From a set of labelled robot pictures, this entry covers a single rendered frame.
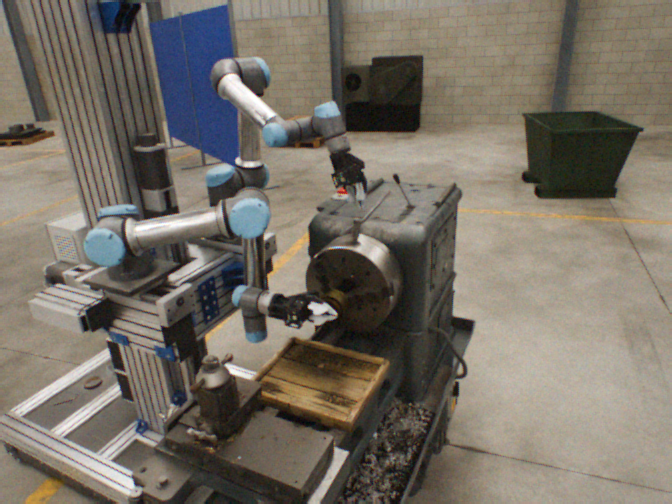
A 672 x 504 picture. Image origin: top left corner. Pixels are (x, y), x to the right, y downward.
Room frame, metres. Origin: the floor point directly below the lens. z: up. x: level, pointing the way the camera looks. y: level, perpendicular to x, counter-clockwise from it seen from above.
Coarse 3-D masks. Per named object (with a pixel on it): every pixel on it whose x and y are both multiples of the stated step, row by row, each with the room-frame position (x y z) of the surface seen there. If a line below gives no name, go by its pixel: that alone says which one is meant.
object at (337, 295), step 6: (324, 294) 1.34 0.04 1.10; (330, 294) 1.31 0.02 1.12; (336, 294) 1.31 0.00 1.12; (342, 294) 1.31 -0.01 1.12; (324, 300) 1.28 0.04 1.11; (330, 300) 1.28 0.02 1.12; (336, 300) 1.29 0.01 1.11; (342, 300) 1.29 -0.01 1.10; (330, 306) 1.26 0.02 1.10; (336, 306) 1.26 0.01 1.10; (342, 306) 1.28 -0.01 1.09; (348, 306) 1.30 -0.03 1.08; (342, 312) 1.28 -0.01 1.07; (336, 318) 1.26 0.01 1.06
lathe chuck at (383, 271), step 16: (336, 240) 1.50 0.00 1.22; (352, 240) 1.45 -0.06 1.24; (336, 256) 1.41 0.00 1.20; (352, 256) 1.39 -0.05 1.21; (368, 256) 1.37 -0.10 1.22; (384, 256) 1.41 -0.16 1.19; (352, 272) 1.39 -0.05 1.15; (368, 272) 1.37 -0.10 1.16; (384, 272) 1.35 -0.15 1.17; (320, 288) 1.44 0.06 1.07; (368, 304) 1.36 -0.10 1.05; (384, 304) 1.34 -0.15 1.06; (352, 320) 1.39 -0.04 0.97; (368, 320) 1.36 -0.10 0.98
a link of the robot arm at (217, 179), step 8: (216, 168) 1.92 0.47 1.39; (224, 168) 1.90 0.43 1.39; (232, 168) 1.90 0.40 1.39; (208, 176) 1.86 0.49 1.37; (216, 176) 1.85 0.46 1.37; (224, 176) 1.85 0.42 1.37; (232, 176) 1.88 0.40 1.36; (240, 176) 1.90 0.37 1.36; (208, 184) 1.86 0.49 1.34; (216, 184) 1.84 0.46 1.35; (224, 184) 1.84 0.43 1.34; (232, 184) 1.87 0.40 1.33; (240, 184) 1.89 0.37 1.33; (208, 192) 1.87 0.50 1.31; (216, 192) 1.84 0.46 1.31; (224, 192) 1.84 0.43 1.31; (232, 192) 1.86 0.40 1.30; (216, 200) 1.84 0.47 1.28
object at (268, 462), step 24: (192, 408) 1.00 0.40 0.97; (168, 432) 0.94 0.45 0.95; (240, 432) 0.90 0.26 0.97; (264, 432) 0.90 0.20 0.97; (288, 432) 0.89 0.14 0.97; (192, 456) 0.88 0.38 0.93; (216, 456) 0.83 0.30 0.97; (240, 456) 0.83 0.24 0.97; (264, 456) 0.82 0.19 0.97; (288, 456) 0.82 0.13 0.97; (312, 456) 0.82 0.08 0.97; (264, 480) 0.78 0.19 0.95; (288, 480) 0.75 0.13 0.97; (312, 480) 0.78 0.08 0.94
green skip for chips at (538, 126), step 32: (544, 128) 5.47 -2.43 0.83; (576, 128) 6.38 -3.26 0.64; (608, 128) 5.17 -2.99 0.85; (640, 128) 5.10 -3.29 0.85; (544, 160) 5.55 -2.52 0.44; (576, 160) 5.27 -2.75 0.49; (608, 160) 5.23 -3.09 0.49; (544, 192) 5.45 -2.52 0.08; (576, 192) 5.40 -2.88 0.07; (608, 192) 5.35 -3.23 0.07
